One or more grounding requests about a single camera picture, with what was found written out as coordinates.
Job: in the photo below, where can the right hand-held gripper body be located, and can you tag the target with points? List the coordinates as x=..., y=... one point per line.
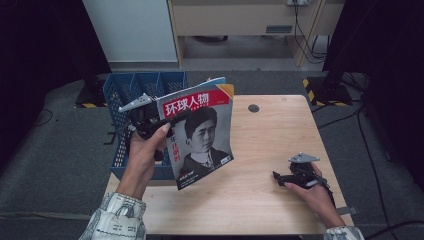
x=303, y=176

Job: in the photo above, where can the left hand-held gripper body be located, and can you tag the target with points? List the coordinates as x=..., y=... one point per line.
x=143, y=120

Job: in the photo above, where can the portrait cover magazine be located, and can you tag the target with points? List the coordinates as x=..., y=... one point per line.
x=206, y=150

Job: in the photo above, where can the blue plastic file rack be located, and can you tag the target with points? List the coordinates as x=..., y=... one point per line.
x=165, y=173

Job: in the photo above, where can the person's right hand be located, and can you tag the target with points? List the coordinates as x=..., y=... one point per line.
x=316, y=200

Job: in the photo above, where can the person's left hand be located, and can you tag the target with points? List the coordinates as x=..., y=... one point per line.
x=141, y=160

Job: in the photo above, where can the short grey tape piece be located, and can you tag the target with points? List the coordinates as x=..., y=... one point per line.
x=346, y=211

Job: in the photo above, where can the black stand base striped edge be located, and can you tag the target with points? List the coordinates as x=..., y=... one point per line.
x=90, y=96
x=328, y=91

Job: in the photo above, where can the round grey table grommet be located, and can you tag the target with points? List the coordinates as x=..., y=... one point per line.
x=253, y=108

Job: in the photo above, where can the white cabinet panel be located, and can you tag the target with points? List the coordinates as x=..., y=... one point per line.
x=130, y=30

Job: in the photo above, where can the beige wooden desk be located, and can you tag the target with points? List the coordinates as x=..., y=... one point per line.
x=233, y=18

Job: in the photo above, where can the black curtain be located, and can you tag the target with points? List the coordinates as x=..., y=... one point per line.
x=36, y=66
x=390, y=66

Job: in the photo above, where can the grey floor tape strip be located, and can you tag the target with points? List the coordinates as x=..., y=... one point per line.
x=50, y=216

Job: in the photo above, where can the white power strip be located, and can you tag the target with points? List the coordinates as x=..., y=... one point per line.
x=298, y=2

